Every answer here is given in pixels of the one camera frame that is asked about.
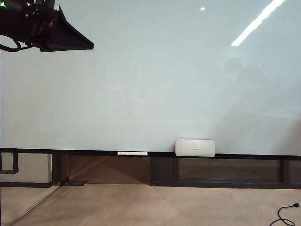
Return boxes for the dark brown wall panelling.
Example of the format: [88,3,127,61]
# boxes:
[51,153,301,189]

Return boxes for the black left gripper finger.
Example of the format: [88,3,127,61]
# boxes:
[39,6,95,53]

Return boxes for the white whiteboard marker pen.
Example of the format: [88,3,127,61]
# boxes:
[117,151,149,156]

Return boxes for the black rectangular wall moulding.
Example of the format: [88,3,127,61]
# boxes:
[0,152,19,175]

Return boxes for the white rectangular whiteboard eraser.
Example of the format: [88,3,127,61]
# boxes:
[175,138,216,158]

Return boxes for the black whiteboard marker tray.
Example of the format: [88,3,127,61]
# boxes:
[67,150,236,159]

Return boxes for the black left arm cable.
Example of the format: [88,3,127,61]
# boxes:
[0,39,36,52]

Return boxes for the pale glass whiteboard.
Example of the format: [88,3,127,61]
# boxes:
[0,0,301,156]

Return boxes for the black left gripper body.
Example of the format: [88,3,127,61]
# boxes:
[9,0,61,47]

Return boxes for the black floor cable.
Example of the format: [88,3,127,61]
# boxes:
[277,202,301,226]

